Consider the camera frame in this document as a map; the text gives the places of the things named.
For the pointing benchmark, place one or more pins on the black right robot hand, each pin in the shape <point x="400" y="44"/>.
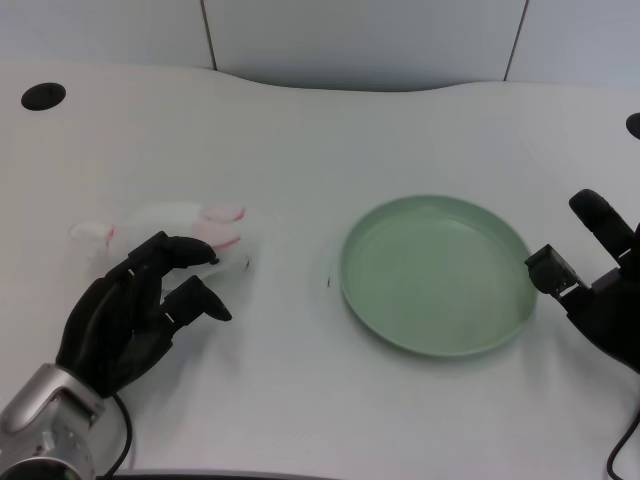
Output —
<point x="607" y="305"/>

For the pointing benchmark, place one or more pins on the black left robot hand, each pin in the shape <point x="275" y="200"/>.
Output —
<point x="115" y="320"/>

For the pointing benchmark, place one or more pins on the white rabbit doll pink ears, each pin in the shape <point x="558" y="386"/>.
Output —
<point x="160" y="217"/>

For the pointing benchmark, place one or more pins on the green round plate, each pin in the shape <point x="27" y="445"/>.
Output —
<point x="435" y="275"/>

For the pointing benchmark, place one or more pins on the black round table grommet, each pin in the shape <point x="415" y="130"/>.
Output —
<point x="634" y="126"/>
<point x="43" y="96"/>

